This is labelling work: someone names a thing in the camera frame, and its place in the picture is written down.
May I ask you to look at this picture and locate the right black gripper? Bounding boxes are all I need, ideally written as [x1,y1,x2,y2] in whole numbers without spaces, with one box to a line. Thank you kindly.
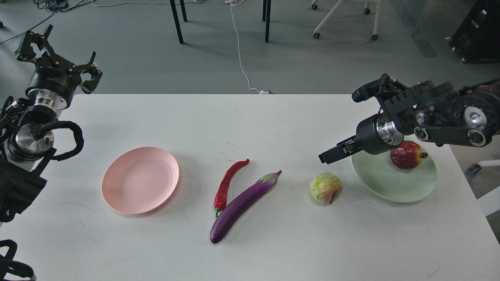
[318,73,407,164]

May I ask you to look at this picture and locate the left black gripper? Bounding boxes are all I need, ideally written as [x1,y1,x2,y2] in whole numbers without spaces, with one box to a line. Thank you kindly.
[15,25,102,109]

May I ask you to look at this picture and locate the red pomegranate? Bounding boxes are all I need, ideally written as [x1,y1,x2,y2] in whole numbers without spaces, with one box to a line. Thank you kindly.
[389,140,428,169]

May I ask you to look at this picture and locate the yellow green custard apple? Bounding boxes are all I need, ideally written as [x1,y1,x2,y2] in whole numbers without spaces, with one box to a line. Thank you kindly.
[309,173,344,205]

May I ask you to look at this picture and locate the red chili pepper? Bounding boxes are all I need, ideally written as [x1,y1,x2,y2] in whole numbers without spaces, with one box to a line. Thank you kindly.
[213,159,250,218]

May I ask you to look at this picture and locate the purple eggplant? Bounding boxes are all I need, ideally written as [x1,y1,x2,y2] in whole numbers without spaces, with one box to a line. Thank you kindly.
[209,170,282,244]

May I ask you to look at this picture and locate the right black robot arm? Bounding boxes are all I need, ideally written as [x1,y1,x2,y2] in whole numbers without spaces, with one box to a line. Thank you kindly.
[318,74,500,164]

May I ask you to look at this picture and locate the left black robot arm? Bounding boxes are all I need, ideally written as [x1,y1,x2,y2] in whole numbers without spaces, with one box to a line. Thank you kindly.
[0,25,102,224]

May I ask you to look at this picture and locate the green plate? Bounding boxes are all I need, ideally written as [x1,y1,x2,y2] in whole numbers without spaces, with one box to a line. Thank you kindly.
[350,151,438,203]

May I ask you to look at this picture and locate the white rolling chair base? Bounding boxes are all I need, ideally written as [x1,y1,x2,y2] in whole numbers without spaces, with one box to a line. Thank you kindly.
[311,0,382,41]

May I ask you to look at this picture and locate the black table leg left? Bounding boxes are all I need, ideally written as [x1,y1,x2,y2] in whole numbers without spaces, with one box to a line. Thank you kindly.
[169,0,188,44]

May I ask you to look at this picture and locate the black table leg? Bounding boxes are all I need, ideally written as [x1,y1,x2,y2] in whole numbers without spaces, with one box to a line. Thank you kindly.
[261,0,272,43]
[169,0,188,44]

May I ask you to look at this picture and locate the black equipment case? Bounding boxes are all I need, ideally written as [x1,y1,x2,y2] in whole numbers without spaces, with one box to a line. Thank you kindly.
[450,0,500,63]

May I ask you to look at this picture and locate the pink plate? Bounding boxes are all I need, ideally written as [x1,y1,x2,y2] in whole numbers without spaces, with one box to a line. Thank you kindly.
[101,146,180,215]

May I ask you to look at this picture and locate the black table leg right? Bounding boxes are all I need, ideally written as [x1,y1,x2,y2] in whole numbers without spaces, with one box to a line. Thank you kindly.
[261,0,272,43]

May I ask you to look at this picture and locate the black cables on floor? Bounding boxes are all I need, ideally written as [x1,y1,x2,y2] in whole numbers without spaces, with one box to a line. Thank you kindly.
[0,0,94,45]

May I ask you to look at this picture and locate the white cable on floor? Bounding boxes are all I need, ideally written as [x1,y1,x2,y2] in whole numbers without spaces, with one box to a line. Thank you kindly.
[226,0,269,95]

